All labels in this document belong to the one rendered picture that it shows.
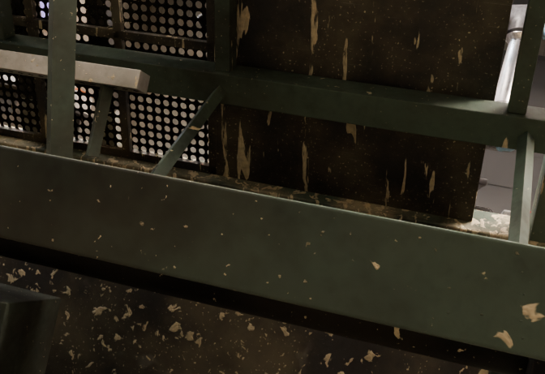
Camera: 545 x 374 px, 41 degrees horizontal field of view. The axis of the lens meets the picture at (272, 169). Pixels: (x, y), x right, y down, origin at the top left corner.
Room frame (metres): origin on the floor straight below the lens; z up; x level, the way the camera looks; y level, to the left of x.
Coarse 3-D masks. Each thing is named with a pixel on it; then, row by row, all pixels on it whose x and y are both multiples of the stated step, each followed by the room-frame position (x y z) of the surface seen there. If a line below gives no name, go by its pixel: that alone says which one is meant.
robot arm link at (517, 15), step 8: (512, 8) 2.40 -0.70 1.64; (520, 8) 2.39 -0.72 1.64; (512, 16) 2.39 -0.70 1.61; (520, 16) 2.37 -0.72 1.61; (512, 24) 2.39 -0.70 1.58; (520, 24) 2.36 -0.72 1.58; (512, 32) 2.37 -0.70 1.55; (520, 32) 2.35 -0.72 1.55; (544, 32) 2.35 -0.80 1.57; (512, 40) 2.38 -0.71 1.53; (520, 40) 2.36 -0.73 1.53; (512, 48) 2.37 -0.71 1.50; (504, 56) 2.40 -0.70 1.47; (512, 56) 2.36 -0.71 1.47; (504, 64) 2.37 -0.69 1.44; (512, 64) 2.35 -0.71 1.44; (504, 72) 2.35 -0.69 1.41; (512, 72) 2.34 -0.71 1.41; (504, 80) 2.34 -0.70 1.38; (512, 80) 2.33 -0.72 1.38; (496, 88) 2.36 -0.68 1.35; (504, 88) 2.33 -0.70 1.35; (496, 96) 2.34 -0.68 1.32; (504, 96) 2.32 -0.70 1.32
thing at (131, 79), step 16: (0, 64) 1.54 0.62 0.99; (16, 64) 1.53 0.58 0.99; (32, 64) 1.52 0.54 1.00; (80, 64) 1.49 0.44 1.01; (96, 64) 1.48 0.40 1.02; (80, 80) 1.49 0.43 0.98; (96, 80) 1.48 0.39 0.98; (112, 80) 1.47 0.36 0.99; (128, 80) 1.46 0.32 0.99; (144, 80) 1.48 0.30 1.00
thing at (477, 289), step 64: (0, 192) 0.72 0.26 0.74; (64, 192) 0.70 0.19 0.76; (128, 192) 0.68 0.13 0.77; (192, 192) 0.67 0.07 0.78; (0, 256) 1.99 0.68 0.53; (64, 256) 1.38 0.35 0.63; (128, 256) 0.68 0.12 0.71; (192, 256) 0.66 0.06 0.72; (256, 256) 0.65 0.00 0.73; (320, 256) 0.63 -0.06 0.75; (384, 256) 0.62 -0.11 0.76; (448, 256) 0.60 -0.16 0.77; (512, 256) 0.59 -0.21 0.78; (0, 320) 1.39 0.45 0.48; (64, 320) 1.93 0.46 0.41; (128, 320) 1.88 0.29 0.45; (192, 320) 1.84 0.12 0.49; (256, 320) 1.79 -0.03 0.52; (320, 320) 1.25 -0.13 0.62; (384, 320) 0.62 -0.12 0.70; (448, 320) 0.60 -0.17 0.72; (512, 320) 0.59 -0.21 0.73
